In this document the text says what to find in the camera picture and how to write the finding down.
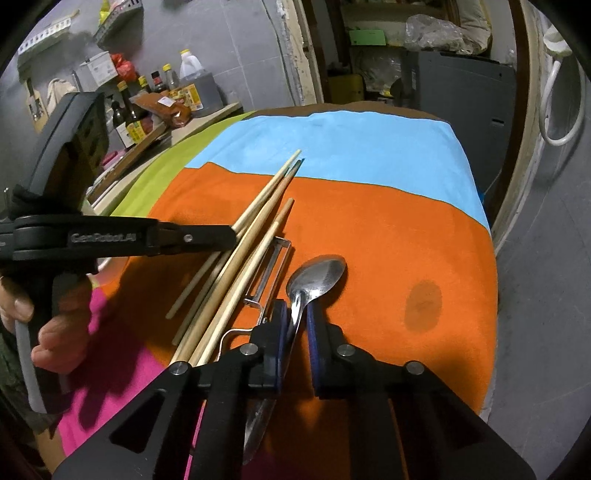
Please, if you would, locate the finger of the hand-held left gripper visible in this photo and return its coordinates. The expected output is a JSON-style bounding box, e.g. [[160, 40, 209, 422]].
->
[[154, 220, 239, 256]]

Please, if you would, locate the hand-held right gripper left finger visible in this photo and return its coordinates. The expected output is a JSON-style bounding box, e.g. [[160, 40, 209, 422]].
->
[[53, 299, 290, 480]]

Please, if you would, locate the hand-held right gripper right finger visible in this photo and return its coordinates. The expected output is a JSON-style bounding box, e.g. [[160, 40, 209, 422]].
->
[[305, 302, 539, 480]]

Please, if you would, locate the metal spoon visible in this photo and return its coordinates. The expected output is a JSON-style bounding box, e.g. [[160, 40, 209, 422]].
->
[[242, 255, 347, 465]]

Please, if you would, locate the wooden chopstick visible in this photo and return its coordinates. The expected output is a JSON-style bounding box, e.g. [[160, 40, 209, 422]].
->
[[191, 222, 281, 366], [172, 158, 306, 347], [175, 198, 295, 366], [166, 148, 303, 320]]

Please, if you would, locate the person's left hand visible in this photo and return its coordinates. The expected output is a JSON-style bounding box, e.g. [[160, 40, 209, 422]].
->
[[0, 276, 93, 374]]

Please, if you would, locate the metal peeler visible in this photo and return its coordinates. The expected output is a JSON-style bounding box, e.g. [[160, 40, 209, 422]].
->
[[216, 236, 293, 366]]

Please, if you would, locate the dark sauce bottle white label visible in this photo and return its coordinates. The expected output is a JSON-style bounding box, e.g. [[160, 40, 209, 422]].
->
[[111, 102, 132, 149]]

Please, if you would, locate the beige tote bag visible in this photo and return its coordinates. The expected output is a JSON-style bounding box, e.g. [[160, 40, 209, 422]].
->
[[45, 78, 79, 109]]

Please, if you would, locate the dark sauce bottle yellow label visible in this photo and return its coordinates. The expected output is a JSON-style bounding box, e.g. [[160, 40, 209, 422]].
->
[[117, 80, 147, 145]]

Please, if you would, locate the red plastic bag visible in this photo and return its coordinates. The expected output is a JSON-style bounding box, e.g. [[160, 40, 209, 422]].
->
[[110, 53, 138, 80]]

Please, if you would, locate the red-brown packet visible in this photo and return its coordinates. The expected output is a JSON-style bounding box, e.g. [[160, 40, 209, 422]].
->
[[139, 92, 192, 128]]

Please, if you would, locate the wooden counter board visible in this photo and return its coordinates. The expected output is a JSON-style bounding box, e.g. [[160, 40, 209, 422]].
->
[[88, 102, 243, 204]]

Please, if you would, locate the multicoloured blanket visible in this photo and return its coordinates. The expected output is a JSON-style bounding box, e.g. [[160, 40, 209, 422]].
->
[[58, 104, 500, 480]]

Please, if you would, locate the yellow packet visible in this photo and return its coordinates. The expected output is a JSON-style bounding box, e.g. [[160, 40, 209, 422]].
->
[[178, 84, 204, 112]]

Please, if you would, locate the grey box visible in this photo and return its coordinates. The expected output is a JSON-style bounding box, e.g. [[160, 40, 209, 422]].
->
[[196, 73, 225, 113]]

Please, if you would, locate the white plastic jug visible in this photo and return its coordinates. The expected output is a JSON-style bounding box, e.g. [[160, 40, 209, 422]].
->
[[178, 49, 207, 80]]

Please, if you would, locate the yellow container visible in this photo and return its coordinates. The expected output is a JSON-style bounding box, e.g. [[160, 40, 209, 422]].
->
[[327, 75, 365, 104]]

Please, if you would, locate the green label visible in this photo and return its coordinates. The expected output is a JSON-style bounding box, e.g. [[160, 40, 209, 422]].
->
[[349, 29, 387, 46]]

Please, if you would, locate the dark grey cabinet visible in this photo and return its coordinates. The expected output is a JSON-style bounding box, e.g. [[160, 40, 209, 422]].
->
[[399, 48, 517, 195]]

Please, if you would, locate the clear plastic bag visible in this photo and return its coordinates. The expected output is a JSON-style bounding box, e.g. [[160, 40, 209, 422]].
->
[[405, 14, 476, 54]]

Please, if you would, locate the white work glove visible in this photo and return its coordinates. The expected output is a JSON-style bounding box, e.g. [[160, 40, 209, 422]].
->
[[544, 25, 575, 58]]

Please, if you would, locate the metal wall rack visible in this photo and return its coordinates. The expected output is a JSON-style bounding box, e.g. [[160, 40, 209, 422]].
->
[[18, 7, 77, 70], [95, 0, 144, 40]]

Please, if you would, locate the pale wooden door post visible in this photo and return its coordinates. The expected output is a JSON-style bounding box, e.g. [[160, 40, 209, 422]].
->
[[295, 0, 329, 107]]

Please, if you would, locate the wooden door frame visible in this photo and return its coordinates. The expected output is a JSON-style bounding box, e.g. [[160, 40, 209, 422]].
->
[[489, 0, 551, 245]]

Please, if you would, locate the white hose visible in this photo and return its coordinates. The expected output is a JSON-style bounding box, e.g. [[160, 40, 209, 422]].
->
[[539, 58, 586, 147]]

